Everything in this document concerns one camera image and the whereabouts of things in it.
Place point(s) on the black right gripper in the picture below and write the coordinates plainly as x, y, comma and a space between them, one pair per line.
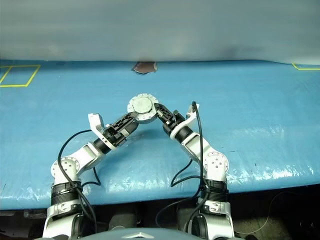
178, 117

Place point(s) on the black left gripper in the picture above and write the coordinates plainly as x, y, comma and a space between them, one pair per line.
116, 138

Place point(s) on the silver round motor housing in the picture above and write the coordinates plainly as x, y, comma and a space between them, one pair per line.
146, 119

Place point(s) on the grey round housing lid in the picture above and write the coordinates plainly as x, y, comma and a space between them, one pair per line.
142, 106

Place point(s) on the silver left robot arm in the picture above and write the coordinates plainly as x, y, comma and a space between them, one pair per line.
85, 155

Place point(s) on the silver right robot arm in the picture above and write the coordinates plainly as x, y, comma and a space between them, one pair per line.
195, 145

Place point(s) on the brown torn hole in cover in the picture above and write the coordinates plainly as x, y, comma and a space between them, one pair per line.
144, 67

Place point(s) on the blue plastic table cover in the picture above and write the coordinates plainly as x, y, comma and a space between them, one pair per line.
75, 105

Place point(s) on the dark rounded shape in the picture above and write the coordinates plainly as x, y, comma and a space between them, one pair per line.
122, 220

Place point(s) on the grey robot torso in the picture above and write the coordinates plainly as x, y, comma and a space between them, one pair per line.
140, 237

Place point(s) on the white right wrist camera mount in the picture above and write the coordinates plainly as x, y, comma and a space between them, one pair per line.
190, 120

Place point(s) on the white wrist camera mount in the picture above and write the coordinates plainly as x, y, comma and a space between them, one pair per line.
96, 122
190, 120

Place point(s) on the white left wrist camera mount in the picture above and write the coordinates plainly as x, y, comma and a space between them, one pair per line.
96, 122

